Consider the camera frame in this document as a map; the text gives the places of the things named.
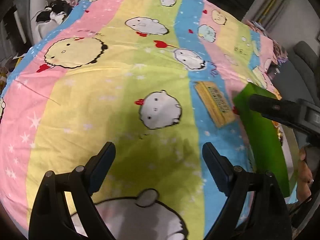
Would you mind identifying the soda cracker pack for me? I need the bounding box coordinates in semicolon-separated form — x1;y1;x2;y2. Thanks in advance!
194;81;235;128

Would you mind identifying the person's right hand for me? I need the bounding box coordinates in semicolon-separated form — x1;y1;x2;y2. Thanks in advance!
296;146;313;202

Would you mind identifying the grey sofa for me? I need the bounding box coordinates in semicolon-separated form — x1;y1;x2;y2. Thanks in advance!
267;41;319;106

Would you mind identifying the green white cardboard box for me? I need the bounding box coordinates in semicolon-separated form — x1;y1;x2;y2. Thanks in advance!
233;82;299;198

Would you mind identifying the colourful cartoon striped bedsheet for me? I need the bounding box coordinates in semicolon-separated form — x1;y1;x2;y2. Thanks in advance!
1;0;277;239

